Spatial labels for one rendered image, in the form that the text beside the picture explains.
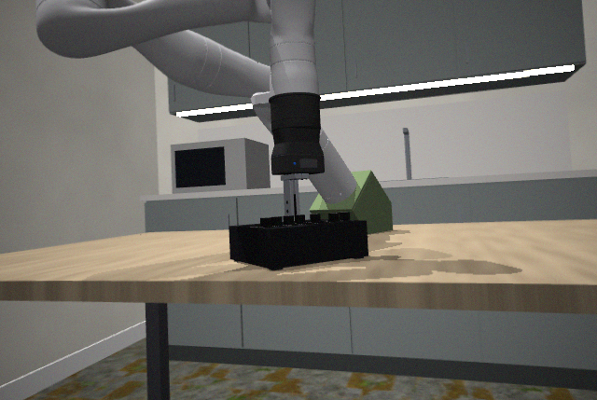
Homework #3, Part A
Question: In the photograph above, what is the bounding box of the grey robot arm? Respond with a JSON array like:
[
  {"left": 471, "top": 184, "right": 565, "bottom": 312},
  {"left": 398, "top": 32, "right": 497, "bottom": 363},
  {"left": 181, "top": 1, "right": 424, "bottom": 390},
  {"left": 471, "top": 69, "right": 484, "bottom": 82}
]
[{"left": 35, "top": 0, "right": 356, "bottom": 204}]

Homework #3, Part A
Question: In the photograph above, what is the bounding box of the black lighting desk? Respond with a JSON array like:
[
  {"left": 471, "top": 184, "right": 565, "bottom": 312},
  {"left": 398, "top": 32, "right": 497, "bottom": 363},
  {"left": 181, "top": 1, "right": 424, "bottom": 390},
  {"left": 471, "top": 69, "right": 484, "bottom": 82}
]
[{"left": 229, "top": 212, "right": 368, "bottom": 271}]

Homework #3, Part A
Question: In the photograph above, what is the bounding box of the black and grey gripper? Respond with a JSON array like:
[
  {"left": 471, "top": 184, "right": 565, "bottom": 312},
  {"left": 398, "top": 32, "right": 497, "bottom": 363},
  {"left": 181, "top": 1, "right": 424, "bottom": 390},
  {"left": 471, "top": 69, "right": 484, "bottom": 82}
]
[{"left": 251, "top": 60, "right": 325, "bottom": 217}]

